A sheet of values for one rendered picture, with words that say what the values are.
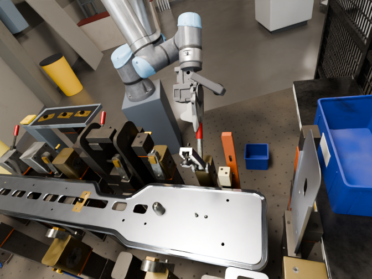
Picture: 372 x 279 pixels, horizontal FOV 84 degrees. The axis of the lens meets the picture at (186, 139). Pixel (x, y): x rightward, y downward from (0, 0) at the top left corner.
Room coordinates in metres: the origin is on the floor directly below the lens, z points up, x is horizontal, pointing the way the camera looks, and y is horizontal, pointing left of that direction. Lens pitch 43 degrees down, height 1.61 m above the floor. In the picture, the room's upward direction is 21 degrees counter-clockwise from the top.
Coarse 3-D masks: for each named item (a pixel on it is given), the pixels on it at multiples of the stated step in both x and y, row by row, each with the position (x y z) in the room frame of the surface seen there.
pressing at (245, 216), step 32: (32, 192) 0.69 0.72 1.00; (64, 192) 0.61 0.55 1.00; (96, 192) 0.55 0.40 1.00; (160, 192) 0.44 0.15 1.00; (192, 192) 0.39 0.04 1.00; (224, 192) 0.35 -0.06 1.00; (256, 192) 0.31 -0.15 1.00; (64, 224) 0.46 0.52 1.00; (96, 224) 0.41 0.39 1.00; (128, 224) 0.37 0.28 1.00; (160, 224) 0.33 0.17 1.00; (192, 224) 0.29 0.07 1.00; (224, 224) 0.25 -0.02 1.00; (256, 224) 0.22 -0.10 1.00; (192, 256) 0.21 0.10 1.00; (224, 256) 0.18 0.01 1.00; (256, 256) 0.15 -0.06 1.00
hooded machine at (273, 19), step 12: (264, 0) 3.71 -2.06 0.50; (276, 0) 3.42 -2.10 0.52; (288, 0) 3.39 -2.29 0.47; (300, 0) 3.36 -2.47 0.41; (312, 0) 3.33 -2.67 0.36; (264, 12) 3.71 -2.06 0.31; (276, 12) 3.42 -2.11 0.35; (288, 12) 3.39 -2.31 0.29; (300, 12) 3.36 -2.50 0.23; (264, 24) 3.71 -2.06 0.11; (276, 24) 3.42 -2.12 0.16; (288, 24) 3.39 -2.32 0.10; (300, 24) 3.39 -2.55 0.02
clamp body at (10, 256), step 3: (0, 252) 0.61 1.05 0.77; (3, 252) 0.61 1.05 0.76; (6, 252) 0.62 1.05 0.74; (0, 255) 0.60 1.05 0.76; (3, 255) 0.60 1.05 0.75; (6, 255) 0.61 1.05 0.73; (9, 255) 0.61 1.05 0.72; (12, 255) 0.61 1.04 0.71; (0, 258) 0.59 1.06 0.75; (3, 258) 0.60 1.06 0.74; (6, 258) 0.60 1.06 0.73; (9, 258) 0.60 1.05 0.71; (3, 261) 0.59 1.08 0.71; (6, 261) 0.59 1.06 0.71; (0, 267) 0.58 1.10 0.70
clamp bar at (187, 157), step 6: (180, 150) 0.39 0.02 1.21; (186, 150) 0.39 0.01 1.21; (192, 150) 0.38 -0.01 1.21; (186, 156) 0.38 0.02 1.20; (192, 156) 0.37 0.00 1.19; (198, 156) 0.40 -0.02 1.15; (186, 162) 0.36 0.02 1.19; (192, 162) 0.42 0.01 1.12; (198, 162) 0.39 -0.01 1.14; (204, 162) 0.42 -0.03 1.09; (204, 168) 0.41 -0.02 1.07
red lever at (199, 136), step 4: (200, 124) 0.50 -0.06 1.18; (200, 128) 0.50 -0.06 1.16; (196, 132) 0.50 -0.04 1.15; (200, 132) 0.49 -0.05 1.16; (196, 136) 0.49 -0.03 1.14; (200, 136) 0.48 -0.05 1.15; (200, 140) 0.48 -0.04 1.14; (200, 144) 0.47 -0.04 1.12; (200, 148) 0.46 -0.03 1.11; (200, 152) 0.46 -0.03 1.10; (200, 156) 0.45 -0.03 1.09; (200, 168) 0.43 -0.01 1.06
